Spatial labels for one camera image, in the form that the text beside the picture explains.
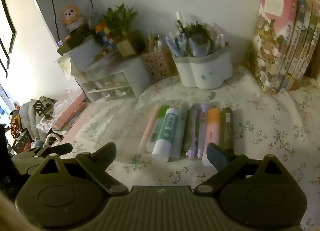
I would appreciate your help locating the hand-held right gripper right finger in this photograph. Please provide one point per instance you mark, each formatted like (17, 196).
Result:
(218, 157)

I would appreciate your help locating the bunch of pencils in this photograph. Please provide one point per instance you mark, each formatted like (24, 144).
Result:
(155, 40)

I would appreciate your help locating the pink wrapped flat box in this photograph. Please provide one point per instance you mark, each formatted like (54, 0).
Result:
(70, 111)

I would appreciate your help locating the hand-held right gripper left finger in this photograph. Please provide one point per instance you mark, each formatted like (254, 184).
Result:
(105, 153)

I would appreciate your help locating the dark green highlighter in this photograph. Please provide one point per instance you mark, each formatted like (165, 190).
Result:
(226, 131)

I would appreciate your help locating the fat purple pen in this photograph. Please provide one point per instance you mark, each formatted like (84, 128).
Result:
(203, 131)

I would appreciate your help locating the dark translucent pen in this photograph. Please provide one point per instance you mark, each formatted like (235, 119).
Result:
(191, 126)

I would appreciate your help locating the white storage box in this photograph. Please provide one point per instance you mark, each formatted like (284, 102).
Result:
(82, 56)

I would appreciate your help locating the small grey figurine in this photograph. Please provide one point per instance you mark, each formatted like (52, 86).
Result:
(93, 20)

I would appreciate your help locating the floral tablecloth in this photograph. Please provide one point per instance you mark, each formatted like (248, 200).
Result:
(262, 126)

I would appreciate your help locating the yellow paper note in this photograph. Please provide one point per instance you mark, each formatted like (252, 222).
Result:
(65, 65)

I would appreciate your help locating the white cloud-shaped pen holder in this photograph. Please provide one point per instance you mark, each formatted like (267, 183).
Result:
(205, 71)

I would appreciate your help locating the orange pink highlighter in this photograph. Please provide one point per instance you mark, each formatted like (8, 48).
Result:
(212, 126)

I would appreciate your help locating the lion plush toy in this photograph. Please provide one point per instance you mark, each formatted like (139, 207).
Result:
(71, 17)

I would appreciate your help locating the colourful puzzle cube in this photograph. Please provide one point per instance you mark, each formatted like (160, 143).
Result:
(105, 35)

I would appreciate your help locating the pink pen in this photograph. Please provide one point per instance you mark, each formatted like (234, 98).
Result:
(148, 128)

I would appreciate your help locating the white drawer organizer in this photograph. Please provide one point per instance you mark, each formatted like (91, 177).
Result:
(132, 71)

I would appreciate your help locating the bunch of blue white pens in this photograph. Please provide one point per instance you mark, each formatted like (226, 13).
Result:
(180, 41)

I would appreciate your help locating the light teal tube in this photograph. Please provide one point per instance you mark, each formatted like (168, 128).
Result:
(178, 143)

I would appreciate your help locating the pale green highlighter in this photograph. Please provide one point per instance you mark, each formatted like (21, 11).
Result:
(163, 112)

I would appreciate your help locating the bamboo plant in pot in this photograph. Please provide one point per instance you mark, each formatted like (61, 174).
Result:
(123, 43)

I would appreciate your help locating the white teal glue stick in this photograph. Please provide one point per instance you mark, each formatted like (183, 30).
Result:
(166, 133)

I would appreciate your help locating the thin purple pen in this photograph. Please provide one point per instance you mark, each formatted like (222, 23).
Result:
(193, 151)

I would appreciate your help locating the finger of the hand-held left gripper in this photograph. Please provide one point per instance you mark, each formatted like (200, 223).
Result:
(57, 148)

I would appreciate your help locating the dark picture frame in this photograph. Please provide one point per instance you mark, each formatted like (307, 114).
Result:
(5, 63)
(10, 26)

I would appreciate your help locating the pink perforated pen holder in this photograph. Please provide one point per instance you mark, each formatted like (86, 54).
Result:
(158, 66)

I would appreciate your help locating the floral bag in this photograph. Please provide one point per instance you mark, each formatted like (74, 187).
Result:
(21, 141)

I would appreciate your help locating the row of books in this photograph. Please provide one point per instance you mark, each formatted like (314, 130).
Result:
(272, 33)

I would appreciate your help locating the dark flat box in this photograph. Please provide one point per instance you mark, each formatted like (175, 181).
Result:
(72, 43)

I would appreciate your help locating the illustrated comic book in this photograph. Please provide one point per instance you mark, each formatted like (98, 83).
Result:
(314, 43)
(307, 38)
(298, 33)

